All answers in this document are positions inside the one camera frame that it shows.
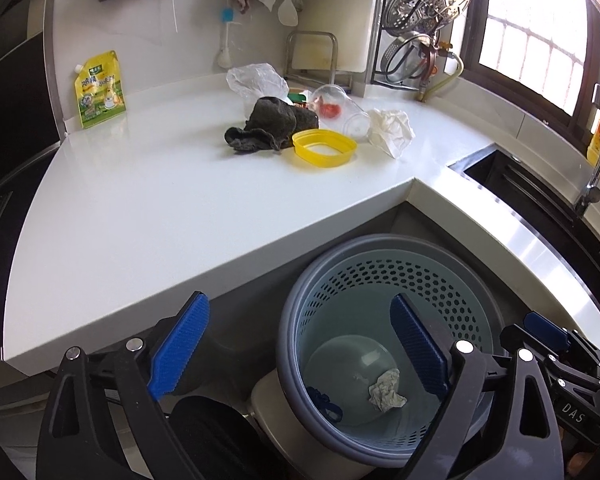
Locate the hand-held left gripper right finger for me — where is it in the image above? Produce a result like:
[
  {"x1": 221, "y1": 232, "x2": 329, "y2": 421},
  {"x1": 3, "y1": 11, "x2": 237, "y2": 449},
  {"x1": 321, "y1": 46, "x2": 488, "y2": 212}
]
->
[{"x1": 390, "y1": 294, "x2": 566, "y2": 480}]

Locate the blue cord piece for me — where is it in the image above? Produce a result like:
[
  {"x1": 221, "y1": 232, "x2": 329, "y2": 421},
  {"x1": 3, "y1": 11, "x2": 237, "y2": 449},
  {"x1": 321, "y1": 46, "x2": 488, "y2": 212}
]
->
[{"x1": 307, "y1": 386, "x2": 344, "y2": 423}]

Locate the grey crumpled paper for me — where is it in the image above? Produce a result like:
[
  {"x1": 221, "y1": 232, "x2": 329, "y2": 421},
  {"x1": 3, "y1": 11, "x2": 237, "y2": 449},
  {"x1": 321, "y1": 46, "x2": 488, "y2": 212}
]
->
[{"x1": 369, "y1": 368, "x2": 408, "y2": 411}]

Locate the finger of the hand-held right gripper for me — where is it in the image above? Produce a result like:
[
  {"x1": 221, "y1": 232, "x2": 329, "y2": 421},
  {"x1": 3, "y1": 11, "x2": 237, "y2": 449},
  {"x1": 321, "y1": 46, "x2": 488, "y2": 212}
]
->
[
  {"x1": 500, "y1": 325, "x2": 561, "y2": 367},
  {"x1": 524, "y1": 311, "x2": 572, "y2": 354}
]

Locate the black kitchen sink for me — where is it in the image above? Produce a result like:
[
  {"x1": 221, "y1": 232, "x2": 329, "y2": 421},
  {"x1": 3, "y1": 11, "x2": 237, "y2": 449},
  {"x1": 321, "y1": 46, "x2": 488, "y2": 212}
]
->
[{"x1": 461, "y1": 147, "x2": 600, "y2": 307}]

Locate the white cutting board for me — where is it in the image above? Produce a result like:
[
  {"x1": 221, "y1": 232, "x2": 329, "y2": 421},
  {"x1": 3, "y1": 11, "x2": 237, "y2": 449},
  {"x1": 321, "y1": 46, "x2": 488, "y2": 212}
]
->
[{"x1": 297, "y1": 0, "x2": 381, "y2": 73}]

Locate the dark framed window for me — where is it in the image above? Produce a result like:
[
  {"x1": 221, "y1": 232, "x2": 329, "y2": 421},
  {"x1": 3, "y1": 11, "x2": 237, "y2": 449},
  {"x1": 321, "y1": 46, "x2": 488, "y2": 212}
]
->
[{"x1": 461, "y1": 0, "x2": 600, "y2": 147}]

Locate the yellow spouted pouch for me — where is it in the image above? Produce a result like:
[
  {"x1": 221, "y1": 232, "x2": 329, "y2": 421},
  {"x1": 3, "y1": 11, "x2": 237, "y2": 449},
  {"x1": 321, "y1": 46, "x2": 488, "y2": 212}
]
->
[{"x1": 74, "y1": 50, "x2": 127, "y2": 129}]

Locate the metal strainer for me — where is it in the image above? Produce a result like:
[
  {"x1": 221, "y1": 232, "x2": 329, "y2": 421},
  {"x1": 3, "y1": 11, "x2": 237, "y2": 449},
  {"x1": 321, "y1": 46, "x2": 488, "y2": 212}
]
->
[{"x1": 384, "y1": 31, "x2": 438, "y2": 82}]

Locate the blue headed white brush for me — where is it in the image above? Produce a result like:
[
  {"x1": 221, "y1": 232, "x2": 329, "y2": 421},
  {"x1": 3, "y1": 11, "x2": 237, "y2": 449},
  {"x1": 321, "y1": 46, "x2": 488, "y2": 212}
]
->
[{"x1": 217, "y1": 7, "x2": 236, "y2": 69}]

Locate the white tissue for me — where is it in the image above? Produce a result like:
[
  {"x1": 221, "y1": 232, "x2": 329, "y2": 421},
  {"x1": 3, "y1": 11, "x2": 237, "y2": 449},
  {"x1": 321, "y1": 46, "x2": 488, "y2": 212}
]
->
[{"x1": 367, "y1": 108, "x2": 416, "y2": 159}]

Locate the copper gas valve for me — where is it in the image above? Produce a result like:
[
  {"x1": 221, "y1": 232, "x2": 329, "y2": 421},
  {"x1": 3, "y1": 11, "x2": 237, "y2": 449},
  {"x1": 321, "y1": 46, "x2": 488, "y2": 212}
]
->
[{"x1": 419, "y1": 39, "x2": 454, "y2": 81}]

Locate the metal cutting board rack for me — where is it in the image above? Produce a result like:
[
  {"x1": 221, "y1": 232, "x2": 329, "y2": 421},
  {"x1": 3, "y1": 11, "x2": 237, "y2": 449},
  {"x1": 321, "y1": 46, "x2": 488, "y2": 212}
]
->
[{"x1": 285, "y1": 31, "x2": 354, "y2": 92}]

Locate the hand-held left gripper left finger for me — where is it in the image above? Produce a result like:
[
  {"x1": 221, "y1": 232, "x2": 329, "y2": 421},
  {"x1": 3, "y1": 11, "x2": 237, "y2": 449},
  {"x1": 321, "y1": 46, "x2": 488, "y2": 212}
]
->
[{"x1": 36, "y1": 291, "x2": 211, "y2": 480}]

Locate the yellow plastic lid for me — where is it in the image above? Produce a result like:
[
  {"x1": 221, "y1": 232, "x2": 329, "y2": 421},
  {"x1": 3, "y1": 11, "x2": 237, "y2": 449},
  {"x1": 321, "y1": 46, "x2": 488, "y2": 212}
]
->
[{"x1": 292, "y1": 129, "x2": 358, "y2": 167}]

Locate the grey-blue perforated waste basket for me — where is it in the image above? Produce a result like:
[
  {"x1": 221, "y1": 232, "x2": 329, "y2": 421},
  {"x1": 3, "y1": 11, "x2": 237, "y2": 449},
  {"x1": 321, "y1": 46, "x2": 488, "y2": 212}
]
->
[{"x1": 276, "y1": 234, "x2": 506, "y2": 468}]

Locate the dark grey cloth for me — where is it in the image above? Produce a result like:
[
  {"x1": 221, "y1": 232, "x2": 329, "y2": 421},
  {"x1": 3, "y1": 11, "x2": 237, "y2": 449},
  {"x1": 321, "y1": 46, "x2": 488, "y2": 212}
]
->
[{"x1": 224, "y1": 96, "x2": 320, "y2": 153}]

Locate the yellow gas hose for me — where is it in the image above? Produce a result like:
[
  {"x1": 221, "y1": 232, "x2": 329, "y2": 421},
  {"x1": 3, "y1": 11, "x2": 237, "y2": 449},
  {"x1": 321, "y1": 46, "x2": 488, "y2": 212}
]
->
[{"x1": 417, "y1": 54, "x2": 465, "y2": 103}]

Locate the clear plastic bag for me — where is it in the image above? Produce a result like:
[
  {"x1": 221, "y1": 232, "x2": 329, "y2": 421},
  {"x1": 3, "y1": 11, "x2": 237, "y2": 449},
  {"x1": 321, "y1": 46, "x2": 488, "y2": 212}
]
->
[{"x1": 226, "y1": 63, "x2": 291, "y2": 107}]

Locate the chrome faucet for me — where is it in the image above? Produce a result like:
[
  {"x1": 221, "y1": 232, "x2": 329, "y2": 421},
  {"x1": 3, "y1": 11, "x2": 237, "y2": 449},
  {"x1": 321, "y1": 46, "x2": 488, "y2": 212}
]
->
[{"x1": 573, "y1": 84, "x2": 600, "y2": 217}]

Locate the clear plastic cup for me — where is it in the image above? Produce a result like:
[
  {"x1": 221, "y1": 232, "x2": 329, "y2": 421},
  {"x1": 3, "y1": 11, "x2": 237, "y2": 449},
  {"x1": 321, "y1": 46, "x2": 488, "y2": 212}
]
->
[{"x1": 307, "y1": 85, "x2": 371, "y2": 141}]

